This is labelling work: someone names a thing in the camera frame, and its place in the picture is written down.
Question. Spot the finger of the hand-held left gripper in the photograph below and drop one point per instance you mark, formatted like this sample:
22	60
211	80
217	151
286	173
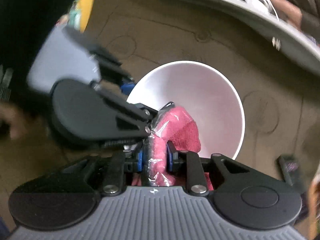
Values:
135	112
110	65

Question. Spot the yellow plastic case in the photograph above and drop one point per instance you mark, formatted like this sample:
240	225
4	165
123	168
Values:
87	7

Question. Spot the pink cleaning cloth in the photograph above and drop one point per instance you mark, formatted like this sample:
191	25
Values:
180	127

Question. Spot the white bowl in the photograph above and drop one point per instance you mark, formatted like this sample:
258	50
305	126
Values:
200	92

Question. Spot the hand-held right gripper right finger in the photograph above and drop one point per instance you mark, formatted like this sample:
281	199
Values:
170	158

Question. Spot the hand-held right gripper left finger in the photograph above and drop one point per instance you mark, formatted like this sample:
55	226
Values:
139	160

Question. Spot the grey desk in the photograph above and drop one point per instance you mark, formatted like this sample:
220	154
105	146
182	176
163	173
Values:
225	5

